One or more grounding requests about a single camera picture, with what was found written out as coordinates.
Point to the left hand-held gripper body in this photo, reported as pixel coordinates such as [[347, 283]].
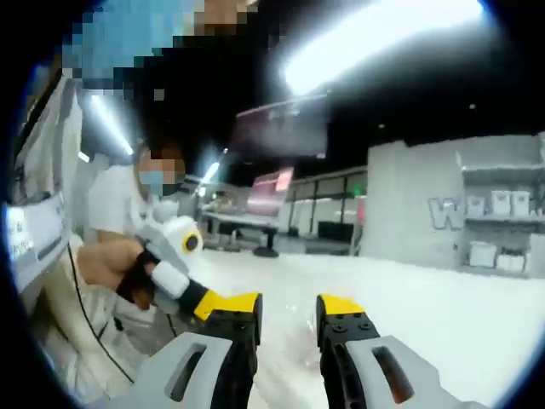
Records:
[[170, 238]]

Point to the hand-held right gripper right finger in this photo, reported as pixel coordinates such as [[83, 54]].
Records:
[[340, 366]]

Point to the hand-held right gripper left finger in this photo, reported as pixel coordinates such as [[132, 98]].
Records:
[[238, 362]]

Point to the person's left hand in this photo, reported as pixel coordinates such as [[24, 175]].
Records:
[[106, 264]]

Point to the grey work table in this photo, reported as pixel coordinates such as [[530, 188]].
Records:
[[238, 219]]

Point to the ceiling light strip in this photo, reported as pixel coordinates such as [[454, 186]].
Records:
[[211, 172], [113, 125]]

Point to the pink monitor on stand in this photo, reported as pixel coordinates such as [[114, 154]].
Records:
[[270, 196]]

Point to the operator in white coat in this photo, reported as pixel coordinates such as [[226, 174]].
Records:
[[64, 341]]

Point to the black floor monitor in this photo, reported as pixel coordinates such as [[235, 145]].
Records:
[[335, 232]]

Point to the white chest device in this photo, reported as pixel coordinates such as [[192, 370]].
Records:
[[34, 230]]

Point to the hanging ceiling screen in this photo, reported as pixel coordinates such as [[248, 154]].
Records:
[[281, 128]]

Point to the red hanging banner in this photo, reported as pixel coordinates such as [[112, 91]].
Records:
[[360, 211]]

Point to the grey low cabinet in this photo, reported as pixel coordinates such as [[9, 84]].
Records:
[[535, 255]]

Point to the rows of white storage bins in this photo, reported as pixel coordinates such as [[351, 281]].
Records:
[[502, 202]]

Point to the grey shelf unit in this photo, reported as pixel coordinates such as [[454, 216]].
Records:
[[502, 170]]

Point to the wide ceiling light band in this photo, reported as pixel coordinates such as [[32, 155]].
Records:
[[374, 42]]

